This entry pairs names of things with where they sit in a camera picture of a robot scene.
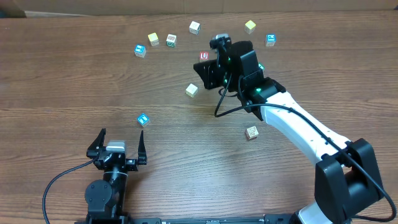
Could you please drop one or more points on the yellow top block far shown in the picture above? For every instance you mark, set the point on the yellow top block far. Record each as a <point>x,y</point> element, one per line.
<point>249,27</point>

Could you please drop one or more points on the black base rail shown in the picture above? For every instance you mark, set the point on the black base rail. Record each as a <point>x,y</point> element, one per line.
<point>266,219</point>

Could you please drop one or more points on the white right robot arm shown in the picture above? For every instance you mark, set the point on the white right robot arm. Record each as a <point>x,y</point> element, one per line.
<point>347,177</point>

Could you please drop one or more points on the plain wood block S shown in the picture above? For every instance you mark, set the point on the plain wood block S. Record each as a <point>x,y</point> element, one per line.
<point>191,90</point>

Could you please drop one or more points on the wood block green J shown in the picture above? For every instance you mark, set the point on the wood block green J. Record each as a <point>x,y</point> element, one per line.
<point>194,27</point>

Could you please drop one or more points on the blue top block left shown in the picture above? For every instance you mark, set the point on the blue top block left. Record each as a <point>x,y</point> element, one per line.
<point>140,51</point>

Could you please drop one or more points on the brown engraved wood block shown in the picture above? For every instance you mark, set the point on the brown engraved wood block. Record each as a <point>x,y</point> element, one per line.
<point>251,133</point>

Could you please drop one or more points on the yellow block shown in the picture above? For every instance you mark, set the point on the yellow block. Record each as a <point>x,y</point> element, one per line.
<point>153,39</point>
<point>249,27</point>

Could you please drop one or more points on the blue P block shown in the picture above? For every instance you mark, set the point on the blue P block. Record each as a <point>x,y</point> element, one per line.
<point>270,40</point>

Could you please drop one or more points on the red U block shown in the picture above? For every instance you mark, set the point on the red U block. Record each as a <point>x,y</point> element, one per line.
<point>204,56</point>

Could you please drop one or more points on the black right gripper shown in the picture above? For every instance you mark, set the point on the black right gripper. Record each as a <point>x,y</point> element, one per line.
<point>209,68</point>

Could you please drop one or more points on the yellow top block left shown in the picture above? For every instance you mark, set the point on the yellow top block left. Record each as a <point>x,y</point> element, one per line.
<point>153,39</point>

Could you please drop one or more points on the blue T block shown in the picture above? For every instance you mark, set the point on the blue T block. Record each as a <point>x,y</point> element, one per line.
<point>143,120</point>

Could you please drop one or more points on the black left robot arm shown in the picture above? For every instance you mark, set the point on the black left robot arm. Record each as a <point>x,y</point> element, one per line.
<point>105,197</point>

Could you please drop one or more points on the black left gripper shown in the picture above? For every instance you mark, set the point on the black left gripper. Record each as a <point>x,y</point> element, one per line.
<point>132,164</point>

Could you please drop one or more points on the green B block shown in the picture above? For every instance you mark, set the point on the green B block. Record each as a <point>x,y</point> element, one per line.
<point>171,40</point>

